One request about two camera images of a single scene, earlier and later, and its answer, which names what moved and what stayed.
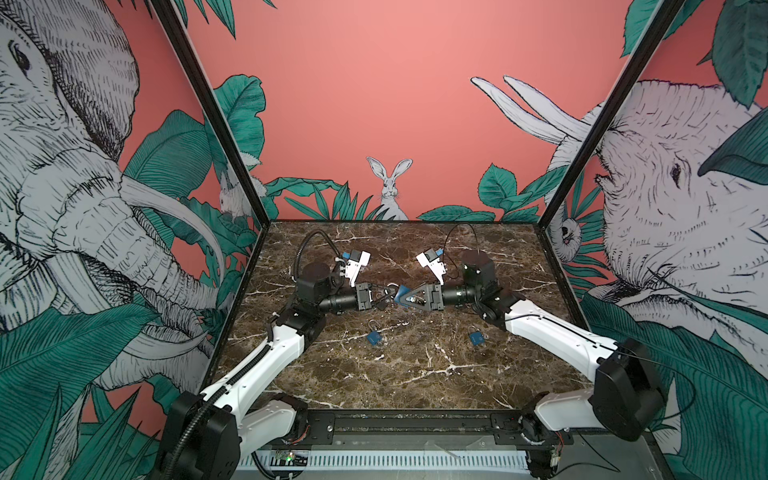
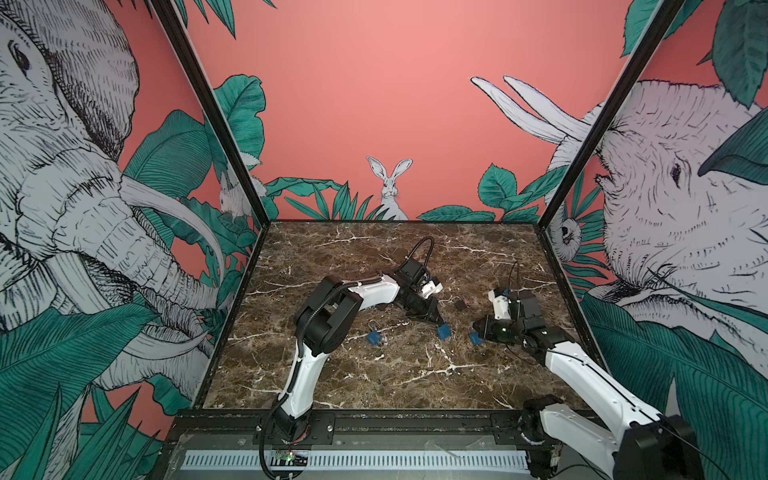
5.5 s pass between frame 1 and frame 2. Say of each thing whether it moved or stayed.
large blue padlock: moved
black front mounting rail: stayed
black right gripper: moved
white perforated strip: stayed
